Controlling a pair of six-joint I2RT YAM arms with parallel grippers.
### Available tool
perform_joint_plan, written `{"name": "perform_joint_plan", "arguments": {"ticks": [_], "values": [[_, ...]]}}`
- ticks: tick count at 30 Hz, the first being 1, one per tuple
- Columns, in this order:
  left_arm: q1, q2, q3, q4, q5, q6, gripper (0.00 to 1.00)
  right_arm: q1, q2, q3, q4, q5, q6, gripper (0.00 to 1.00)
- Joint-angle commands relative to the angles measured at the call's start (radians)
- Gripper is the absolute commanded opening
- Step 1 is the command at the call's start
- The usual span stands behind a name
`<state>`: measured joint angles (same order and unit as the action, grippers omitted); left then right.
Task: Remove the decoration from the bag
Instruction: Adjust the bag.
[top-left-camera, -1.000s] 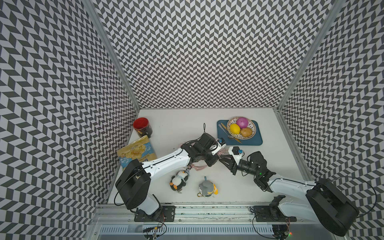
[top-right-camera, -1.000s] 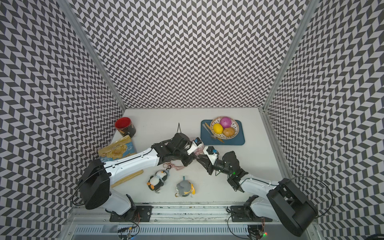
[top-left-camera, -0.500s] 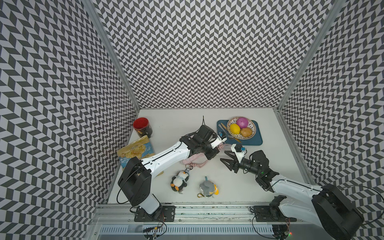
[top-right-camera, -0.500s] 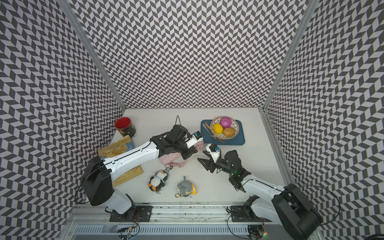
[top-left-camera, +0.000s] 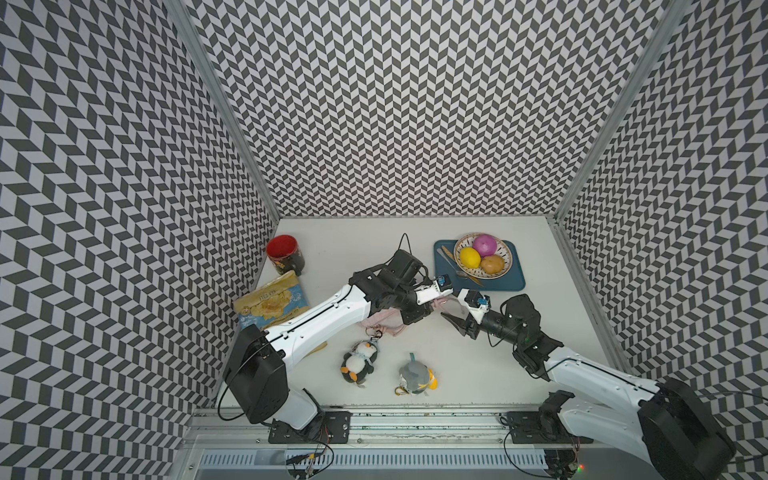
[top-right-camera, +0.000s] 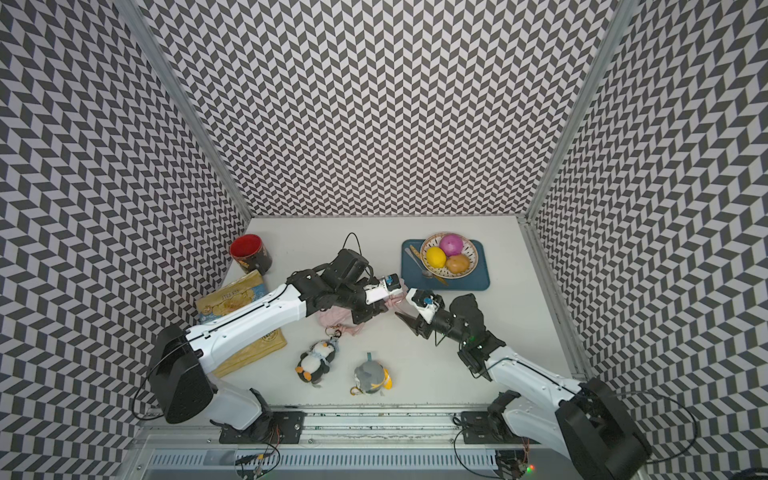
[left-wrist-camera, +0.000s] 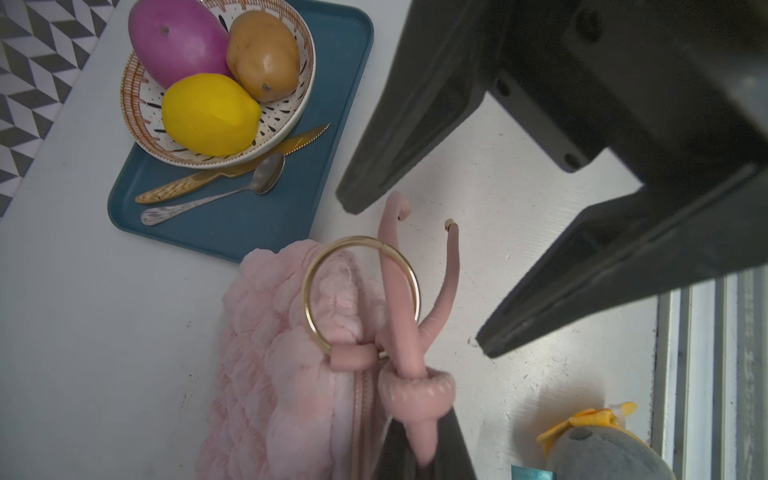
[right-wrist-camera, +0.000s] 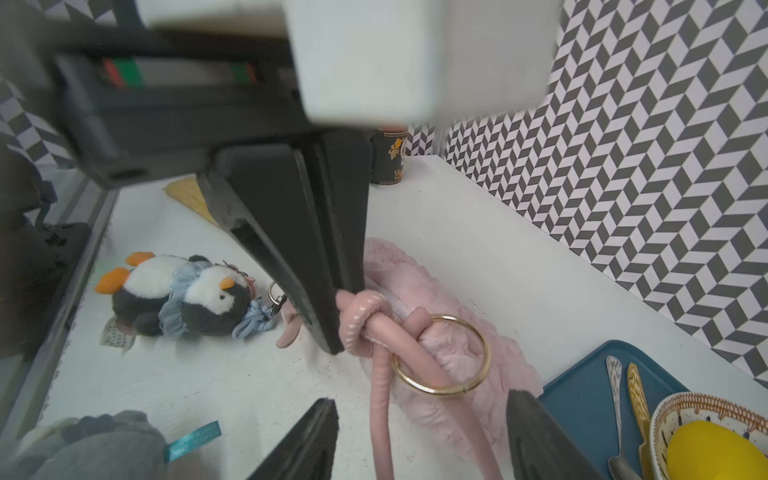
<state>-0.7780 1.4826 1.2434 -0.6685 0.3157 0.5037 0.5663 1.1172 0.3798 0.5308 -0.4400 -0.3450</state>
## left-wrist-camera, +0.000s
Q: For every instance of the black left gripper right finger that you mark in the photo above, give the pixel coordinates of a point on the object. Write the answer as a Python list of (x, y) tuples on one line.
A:
[(452, 460)]

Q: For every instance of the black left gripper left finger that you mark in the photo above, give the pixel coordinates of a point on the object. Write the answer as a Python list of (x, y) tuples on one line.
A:
[(396, 460)]

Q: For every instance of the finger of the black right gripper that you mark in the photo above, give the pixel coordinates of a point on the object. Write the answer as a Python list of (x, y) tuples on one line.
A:
[(445, 61), (663, 237)]

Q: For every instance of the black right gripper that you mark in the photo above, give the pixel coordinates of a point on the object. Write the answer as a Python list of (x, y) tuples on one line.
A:
[(674, 89)]

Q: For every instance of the pink fluffy bag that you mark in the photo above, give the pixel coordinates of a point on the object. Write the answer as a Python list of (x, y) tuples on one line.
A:
[(322, 361)]

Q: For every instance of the grey plush yellow flower charm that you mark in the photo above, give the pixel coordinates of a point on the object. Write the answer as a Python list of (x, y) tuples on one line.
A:
[(595, 444)]

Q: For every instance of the brown toy potato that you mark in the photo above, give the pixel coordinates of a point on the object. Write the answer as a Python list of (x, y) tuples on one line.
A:
[(263, 56)]

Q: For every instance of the yellow toy lemon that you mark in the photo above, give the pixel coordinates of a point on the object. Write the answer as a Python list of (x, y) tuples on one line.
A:
[(210, 114)]

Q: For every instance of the purple toy fruit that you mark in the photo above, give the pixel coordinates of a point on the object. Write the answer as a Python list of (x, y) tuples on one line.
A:
[(177, 39)]

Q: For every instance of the gold knife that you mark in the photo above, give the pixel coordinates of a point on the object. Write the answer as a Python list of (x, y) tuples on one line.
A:
[(191, 183)]

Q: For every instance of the patterned ceramic bowl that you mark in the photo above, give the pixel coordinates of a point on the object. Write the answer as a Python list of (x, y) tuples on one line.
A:
[(141, 96)]

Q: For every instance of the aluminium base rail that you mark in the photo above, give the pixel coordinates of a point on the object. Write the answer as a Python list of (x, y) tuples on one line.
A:
[(709, 410)]

